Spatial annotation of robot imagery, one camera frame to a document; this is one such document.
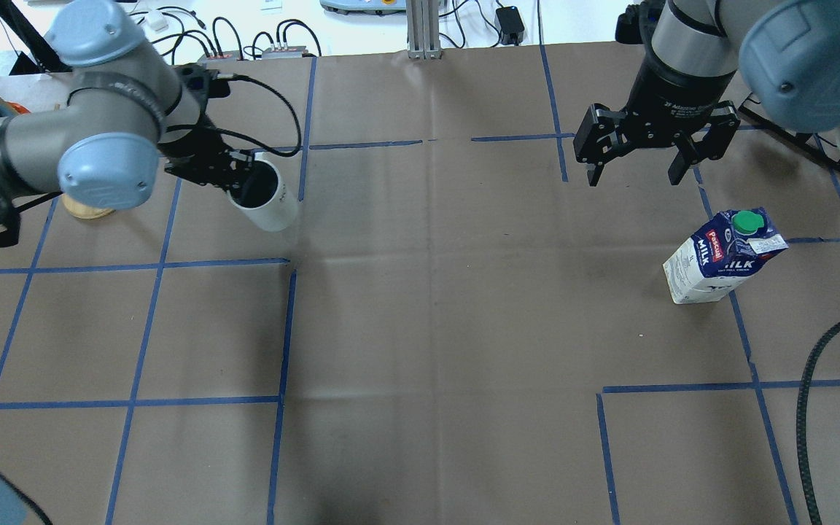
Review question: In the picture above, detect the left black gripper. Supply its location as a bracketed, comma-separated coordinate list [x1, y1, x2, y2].
[161, 64, 271, 203]

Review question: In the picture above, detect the black wire dish rack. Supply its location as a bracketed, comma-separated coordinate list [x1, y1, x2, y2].
[737, 96, 840, 174]

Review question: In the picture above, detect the blue white milk carton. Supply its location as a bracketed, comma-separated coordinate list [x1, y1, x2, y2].
[663, 207, 789, 305]

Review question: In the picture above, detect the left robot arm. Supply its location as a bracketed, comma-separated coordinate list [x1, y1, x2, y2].
[0, 1, 281, 248]

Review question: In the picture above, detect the white mug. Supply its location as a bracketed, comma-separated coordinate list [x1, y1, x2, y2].
[226, 157, 299, 233]

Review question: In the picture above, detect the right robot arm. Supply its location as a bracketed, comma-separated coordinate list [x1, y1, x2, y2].
[573, 1, 840, 186]

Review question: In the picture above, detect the black power adapter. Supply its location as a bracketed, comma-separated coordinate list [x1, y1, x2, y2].
[494, 4, 526, 46]

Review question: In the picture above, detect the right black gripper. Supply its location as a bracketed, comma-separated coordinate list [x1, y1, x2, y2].
[574, 66, 741, 188]

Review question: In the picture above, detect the aluminium frame post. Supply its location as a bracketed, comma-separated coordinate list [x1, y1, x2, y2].
[405, 0, 443, 60]

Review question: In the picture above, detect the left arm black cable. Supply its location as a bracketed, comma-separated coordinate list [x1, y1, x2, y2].
[165, 73, 303, 158]

